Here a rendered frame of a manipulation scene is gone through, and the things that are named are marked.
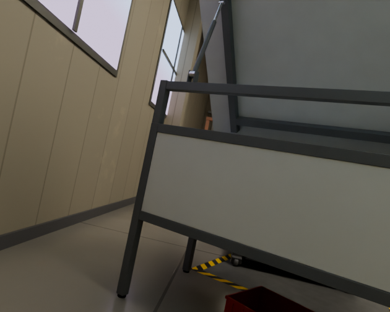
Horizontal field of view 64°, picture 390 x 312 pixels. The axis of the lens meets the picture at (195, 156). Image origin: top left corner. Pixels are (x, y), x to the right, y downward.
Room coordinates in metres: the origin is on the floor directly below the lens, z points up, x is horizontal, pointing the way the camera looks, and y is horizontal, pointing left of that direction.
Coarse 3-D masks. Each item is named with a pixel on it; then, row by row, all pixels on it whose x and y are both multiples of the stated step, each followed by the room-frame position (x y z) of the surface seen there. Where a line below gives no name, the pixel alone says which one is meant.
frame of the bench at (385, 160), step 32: (160, 128) 1.39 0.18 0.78; (192, 128) 1.31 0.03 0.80; (352, 160) 0.99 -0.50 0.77; (384, 160) 0.95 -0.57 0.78; (160, 224) 1.34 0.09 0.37; (128, 256) 1.41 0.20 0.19; (192, 256) 1.90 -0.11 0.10; (256, 256) 1.12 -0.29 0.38; (128, 288) 1.43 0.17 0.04; (352, 288) 0.96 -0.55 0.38
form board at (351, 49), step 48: (240, 0) 1.46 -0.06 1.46; (288, 0) 1.36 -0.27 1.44; (336, 0) 1.26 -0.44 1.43; (384, 0) 1.18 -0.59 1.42; (240, 48) 1.58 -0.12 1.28; (288, 48) 1.46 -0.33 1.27; (336, 48) 1.35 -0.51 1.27; (384, 48) 1.26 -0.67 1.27; (240, 96) 1.72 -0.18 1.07; (336, 144) 1.57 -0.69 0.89; (384, 144) 1.45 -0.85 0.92
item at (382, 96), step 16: (160, 80) 1.42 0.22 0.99; (160, 96) 1.41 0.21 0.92; (256, 96) 1.20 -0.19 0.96; (272, 96) 1.15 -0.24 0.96; (288, 96) 1.12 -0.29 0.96; (304, 96) 1.09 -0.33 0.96; (320, 96) 1.06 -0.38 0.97; (336, 96) 1.04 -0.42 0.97; (352, 96) 1.01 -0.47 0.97; (368, 96) 0.99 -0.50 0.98; (384, 96) 0.97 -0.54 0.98; (160, 112) 1.40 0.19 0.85
